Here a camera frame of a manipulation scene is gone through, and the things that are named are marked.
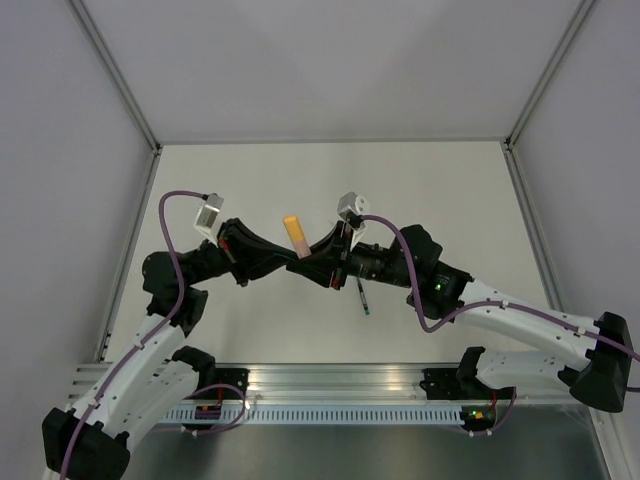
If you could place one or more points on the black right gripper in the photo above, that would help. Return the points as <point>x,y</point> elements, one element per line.
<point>326,257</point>

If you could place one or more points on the right aluminium frame post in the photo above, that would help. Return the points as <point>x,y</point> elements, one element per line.
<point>569,36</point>

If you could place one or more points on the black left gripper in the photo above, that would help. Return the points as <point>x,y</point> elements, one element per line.
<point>242,246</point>

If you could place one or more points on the aluminium frame post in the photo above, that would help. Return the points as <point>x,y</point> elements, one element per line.
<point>105,57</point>
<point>569,36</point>

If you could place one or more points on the aluminium mounting rail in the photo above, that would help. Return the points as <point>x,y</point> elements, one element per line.
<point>328,383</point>

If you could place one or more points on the left aluminium frame post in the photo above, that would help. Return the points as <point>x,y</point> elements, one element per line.
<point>105,57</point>

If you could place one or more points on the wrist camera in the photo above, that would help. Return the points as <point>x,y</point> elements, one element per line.
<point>206,222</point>
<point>351,210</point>

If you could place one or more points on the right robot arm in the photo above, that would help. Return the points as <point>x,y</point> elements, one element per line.
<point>590,358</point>

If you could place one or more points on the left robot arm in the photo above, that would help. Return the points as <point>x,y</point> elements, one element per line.
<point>96,436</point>

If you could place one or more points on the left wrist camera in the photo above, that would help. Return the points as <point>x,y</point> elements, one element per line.
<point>206,222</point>

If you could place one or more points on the white slotted cable duct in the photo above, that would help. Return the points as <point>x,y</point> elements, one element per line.
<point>186,414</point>

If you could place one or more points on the green fineliner pen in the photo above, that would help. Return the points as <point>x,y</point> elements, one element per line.
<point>363,297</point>

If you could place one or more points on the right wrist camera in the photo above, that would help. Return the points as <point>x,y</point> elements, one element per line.
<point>351,210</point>

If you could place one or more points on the orange highlighter marker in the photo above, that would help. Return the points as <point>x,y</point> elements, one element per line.
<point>302,248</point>

